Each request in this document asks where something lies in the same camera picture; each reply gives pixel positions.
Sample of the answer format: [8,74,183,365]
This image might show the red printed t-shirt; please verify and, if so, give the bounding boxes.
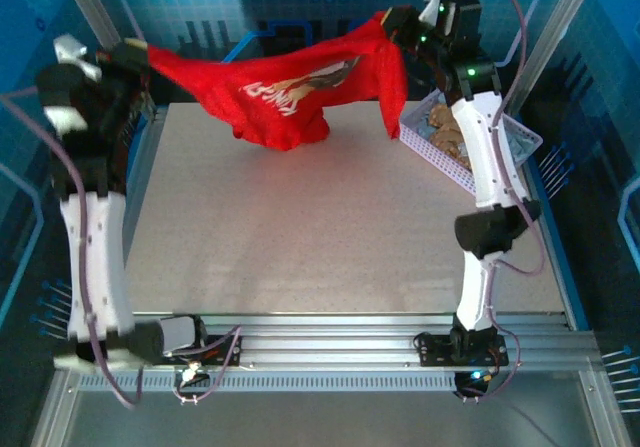
[147,10,410,152]

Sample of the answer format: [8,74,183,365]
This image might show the tan t-shirt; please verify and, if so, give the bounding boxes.
[427,104,475,169]

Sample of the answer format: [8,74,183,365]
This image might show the lavender plastic basket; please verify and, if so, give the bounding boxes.
[398,89,545,199]

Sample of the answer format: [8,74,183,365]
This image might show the grey-blue t-shirt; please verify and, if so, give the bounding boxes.
[413,115,537,169]

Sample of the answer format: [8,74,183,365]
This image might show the aluminium frame post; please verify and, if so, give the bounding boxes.
[55,0,157,118]
[503,0,604,116]

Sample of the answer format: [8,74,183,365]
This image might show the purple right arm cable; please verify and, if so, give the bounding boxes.
[449,0,547,318]

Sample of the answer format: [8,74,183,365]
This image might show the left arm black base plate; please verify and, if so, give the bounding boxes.
[152,332,245,368]

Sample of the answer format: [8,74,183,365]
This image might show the aluminium frame rail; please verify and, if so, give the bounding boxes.
[59,311,604,393]

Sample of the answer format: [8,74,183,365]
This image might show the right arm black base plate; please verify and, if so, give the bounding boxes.
[413,330,511,368]

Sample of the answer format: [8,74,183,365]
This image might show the slotted grey cable duct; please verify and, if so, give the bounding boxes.
[78,372,462,394]

